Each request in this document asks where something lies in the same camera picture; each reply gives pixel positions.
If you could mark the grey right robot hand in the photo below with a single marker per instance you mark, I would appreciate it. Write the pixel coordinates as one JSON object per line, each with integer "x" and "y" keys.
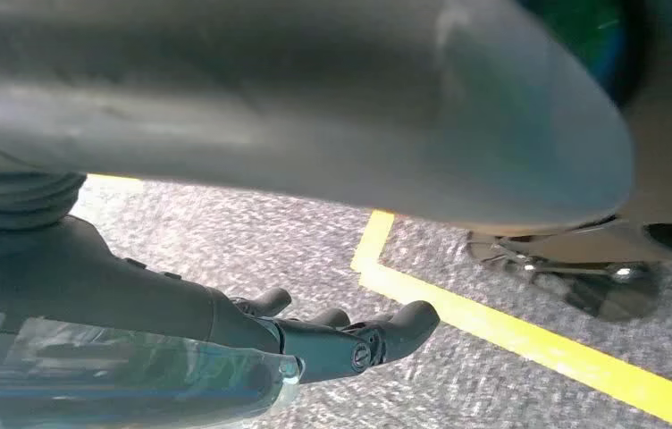
{"x": 105, "y": 308}

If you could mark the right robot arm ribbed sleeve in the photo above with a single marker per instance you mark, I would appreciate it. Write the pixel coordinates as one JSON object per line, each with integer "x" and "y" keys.
{"x": 10, "y": 201}

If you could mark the yellow floor tape square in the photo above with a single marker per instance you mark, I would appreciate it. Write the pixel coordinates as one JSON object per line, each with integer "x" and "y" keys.
{"x": 490, "y": 320}

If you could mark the green plastic crate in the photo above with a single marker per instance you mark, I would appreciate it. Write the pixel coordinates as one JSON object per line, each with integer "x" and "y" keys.
{"x": 584, "y": 29}

